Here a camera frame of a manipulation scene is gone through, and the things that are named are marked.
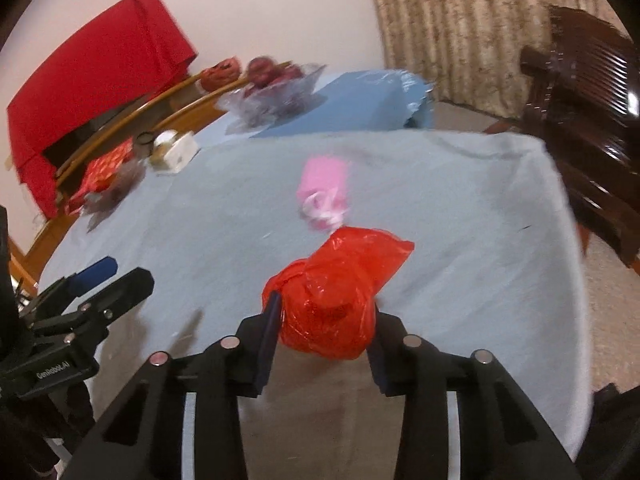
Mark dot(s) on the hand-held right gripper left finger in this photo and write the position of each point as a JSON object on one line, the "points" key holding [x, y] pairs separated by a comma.
{"points": [[267, 332]]}

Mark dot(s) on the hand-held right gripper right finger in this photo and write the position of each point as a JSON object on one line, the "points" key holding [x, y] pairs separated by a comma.
{"points": [[378, 362]]}

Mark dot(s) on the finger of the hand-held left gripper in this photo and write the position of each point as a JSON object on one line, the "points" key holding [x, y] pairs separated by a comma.
{"points": [[125, 285], [95, 271]]}

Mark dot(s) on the red plastic bag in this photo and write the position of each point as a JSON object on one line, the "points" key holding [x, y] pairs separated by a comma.
{"points": [[330, 300]]}

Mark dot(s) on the small glass bowl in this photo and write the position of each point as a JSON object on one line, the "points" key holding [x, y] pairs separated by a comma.
{"points": [[122, 185]]}

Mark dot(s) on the red patterned packet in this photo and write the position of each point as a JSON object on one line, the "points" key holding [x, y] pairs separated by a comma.
{"points": [[105, 167]]}

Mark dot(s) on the white tissue box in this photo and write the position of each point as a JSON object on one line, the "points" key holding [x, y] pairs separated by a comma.
{"points": [[175, 152]]}

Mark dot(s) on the pink packet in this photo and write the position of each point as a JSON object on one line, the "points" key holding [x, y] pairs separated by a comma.
{"points": [[322, 180]]}

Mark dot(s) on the light blue tablecloth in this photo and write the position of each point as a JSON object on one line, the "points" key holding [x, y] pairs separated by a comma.
{"points": [[450, 210]]}

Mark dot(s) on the curved wooden chair back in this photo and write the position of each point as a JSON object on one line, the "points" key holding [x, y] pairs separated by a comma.
{"points": [[165, 91], [200, 106]]}

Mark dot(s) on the red cloth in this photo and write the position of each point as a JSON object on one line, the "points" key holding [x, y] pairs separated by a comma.
{"points": [[100, 70]]}

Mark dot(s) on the glass fruit bowl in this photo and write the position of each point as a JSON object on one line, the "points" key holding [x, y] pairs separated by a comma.
{"points": [[270, 105]]}

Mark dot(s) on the orange red bag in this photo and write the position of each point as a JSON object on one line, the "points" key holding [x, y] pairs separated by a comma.
{"points": [[220, 74]]}

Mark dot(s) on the blue plastic sheet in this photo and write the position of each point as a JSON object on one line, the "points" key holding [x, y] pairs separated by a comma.
{"points": [[360, 105]]}

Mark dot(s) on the dark red apple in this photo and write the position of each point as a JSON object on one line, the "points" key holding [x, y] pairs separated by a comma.
{"points": [[261, 70], [291, 72]]}

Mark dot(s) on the dark wooden chair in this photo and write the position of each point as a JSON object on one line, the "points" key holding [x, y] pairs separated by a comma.
{"points": [[590, 110]]}

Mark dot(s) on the beige patterned curtain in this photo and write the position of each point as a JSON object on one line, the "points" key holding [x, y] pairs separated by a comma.
{"points": [[450, 25]]}

